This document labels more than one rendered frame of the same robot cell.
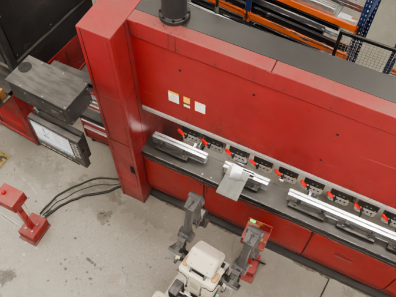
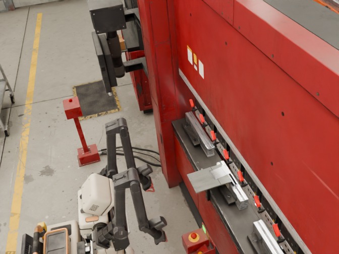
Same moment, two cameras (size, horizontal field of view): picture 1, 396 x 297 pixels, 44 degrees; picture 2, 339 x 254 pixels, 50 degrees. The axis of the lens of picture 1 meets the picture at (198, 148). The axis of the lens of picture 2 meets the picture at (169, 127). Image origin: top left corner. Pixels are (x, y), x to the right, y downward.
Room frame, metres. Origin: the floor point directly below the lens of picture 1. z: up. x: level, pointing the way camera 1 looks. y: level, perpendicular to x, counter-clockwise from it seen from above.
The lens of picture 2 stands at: (0.49, -1.45, 2.94)
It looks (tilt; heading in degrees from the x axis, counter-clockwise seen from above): 40 degrees down; 50
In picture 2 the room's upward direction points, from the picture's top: 6 degrees counter-clockwise
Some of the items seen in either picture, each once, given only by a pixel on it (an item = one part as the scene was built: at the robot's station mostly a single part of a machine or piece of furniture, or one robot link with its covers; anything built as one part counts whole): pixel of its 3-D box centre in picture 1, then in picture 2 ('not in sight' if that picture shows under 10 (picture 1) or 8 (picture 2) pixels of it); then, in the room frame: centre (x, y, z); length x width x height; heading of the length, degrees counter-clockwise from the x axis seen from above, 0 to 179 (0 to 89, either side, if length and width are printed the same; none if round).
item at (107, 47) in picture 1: (144, 98); (198, 79); (2.49, 0.46, 1.15); 0.85 x 0.25 x 2.30; 154
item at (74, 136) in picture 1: (62, 137); (105, 60); (1.92, 1.00, 1.42); 0.45 x 0.12 x 0.36; 61
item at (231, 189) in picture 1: (233, 183); (208, 178); (1.78, -0.28, 1.00); 0.26 x 0.18 x 0.01; 154
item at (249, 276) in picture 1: (246, 265); not in sight; (1.42, -0.46, 0.06); 0.25 x 0.20 x 0.12; 156
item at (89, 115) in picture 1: (81, 121); (140, 71); (2.23, 0.94, 1.18); 0.40 x 0.24 x 0.07; 64
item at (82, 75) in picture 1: (68, 83); (132, 21); (2.23, 0.94, 1.67); 0.40 x 0.24 x 0.07; 64
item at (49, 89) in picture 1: (60, 118); (112, 45); (2.02, 1.00, 1.53); 0.51 x 0.25 x 0.85; 61
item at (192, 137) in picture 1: (192, 131); (203, 109); (2.10, 0.04, 1.26); 0.15 x 0.09 x 0.17; 64
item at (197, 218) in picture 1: (196, 210); (127, 149); (1.36, 0.01, 1.40); 0.11 x 0.06 x 0.43; 59
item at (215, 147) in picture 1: (216, 141); (214, 125); (2.01, -0.14, 1.26); 0.15 x 0.09 x 0.17; 64
